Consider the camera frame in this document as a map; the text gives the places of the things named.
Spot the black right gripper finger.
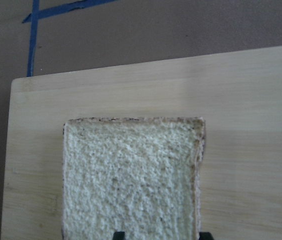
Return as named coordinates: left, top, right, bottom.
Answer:
left=199, top=232, right=213, bottom=240

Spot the bread slice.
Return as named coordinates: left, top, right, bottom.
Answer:
left=62, top=117, right=206, bottom=240

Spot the wooden cutting board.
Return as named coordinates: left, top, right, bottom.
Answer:
left=1, top=46, right=282, bottom=240

